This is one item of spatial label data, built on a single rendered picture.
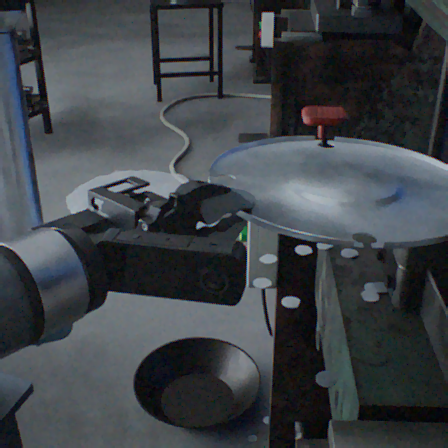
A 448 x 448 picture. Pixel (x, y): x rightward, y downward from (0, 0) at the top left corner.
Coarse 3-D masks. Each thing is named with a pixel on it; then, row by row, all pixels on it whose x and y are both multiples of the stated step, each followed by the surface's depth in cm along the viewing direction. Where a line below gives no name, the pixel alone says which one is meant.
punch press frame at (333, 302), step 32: (320, 256) 90; (320, 288) 89; (352, 288) 73; (320, 320) 88; (352, 320) 68; (384, 320) 68; (416, 320) 68; (320, 352) 93; (352, 352) 63; (384, 352) 63; (416, 352) 63; (352, 384) 61; (384, 384) 59; (416, 384) 59; (352, 416) 60; (384, 416) 57; (416, 416) 57
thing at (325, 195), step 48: (288, 144) 76; (336, 144) 76; (384, 144) 75; (288, 192) 62; (336, 192) 61; (384, 192) 61; (432, 192) 63; (336, 240) 52; (384, 240) 53; (432, 240) 53
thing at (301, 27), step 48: (336, 0) 217; (384, 0) 236; (288, 48) 209; (336, 48) 208; (384, 48) 207; (432, 48) 205; (288, 96) 218; (336, 96) 217; (384, 96) 215; (432, 96) 214
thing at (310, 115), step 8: (304, 112) 97; (312, 112) 97; (320, 112) 96; (328, 112) 97; (336, 112) 96; (344, 112) 97; (304, 120) 96; (312, 120) 95; (320, 120) 95; (328, 120) 95; (336, 120) 95; (344, 120) 95; (320, 128) 98; (320, 136) 98
